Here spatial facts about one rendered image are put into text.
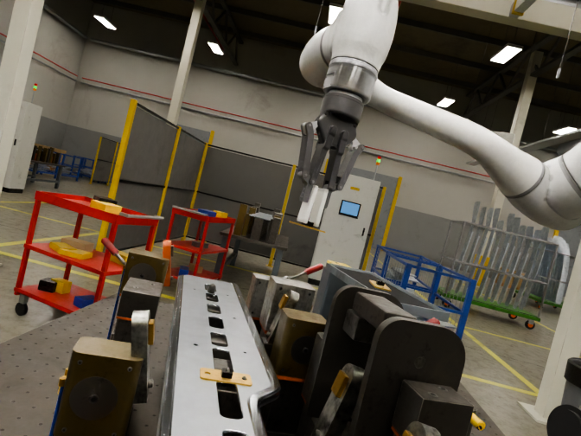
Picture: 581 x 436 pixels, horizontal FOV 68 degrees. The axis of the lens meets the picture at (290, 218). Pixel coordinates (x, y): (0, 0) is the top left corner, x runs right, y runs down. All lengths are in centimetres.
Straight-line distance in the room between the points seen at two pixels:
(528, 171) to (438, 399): 59
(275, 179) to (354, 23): 754
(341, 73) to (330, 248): 675
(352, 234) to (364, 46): 674
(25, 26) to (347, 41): 428
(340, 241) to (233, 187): 237
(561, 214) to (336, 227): 649
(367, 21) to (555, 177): 52
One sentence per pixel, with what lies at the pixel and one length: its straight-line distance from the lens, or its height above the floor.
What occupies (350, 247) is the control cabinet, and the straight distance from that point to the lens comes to 749.
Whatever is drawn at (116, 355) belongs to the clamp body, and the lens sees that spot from 65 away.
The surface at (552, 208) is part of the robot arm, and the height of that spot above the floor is 142.
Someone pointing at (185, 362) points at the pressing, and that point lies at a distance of 77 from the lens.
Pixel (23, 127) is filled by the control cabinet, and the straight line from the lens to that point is 1110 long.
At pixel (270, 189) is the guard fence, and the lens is 829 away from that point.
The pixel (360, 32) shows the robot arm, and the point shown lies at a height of 161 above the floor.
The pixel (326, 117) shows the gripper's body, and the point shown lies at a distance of 79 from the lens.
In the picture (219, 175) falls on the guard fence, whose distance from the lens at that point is 847.
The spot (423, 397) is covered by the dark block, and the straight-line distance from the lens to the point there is 55.
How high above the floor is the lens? 130
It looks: 2 degrees down
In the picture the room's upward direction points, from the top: 14 degrees clockwise
